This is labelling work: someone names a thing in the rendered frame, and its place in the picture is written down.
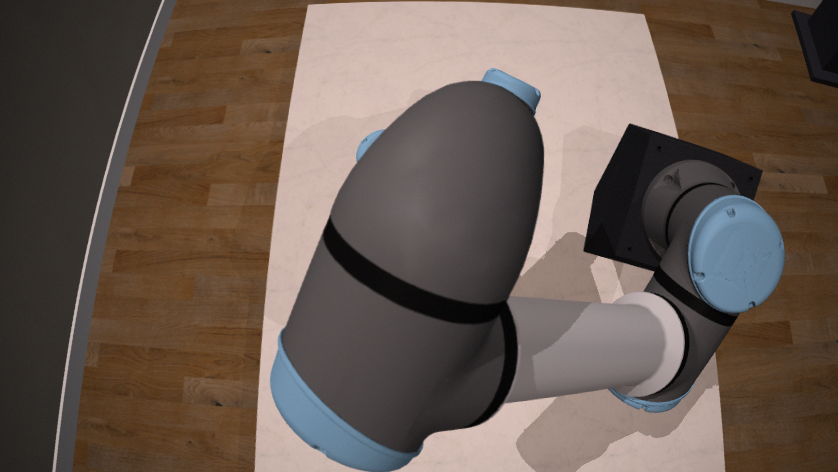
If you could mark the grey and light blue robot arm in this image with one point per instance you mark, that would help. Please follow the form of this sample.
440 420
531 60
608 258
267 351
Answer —
427 237

